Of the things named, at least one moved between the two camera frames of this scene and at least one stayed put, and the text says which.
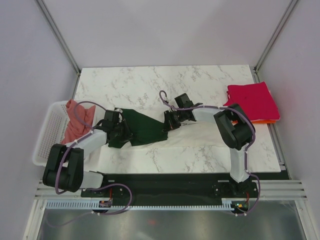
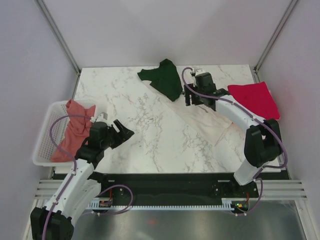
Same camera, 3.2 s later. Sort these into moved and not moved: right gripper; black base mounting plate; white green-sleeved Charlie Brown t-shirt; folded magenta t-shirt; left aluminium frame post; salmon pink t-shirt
Moved: white green-sleeved Charlie Brown t-shirt; right gripper
Not moved: left aluminium frame post; folded magenta t-shirt; salmon pink t-shirt; black base mounting plate
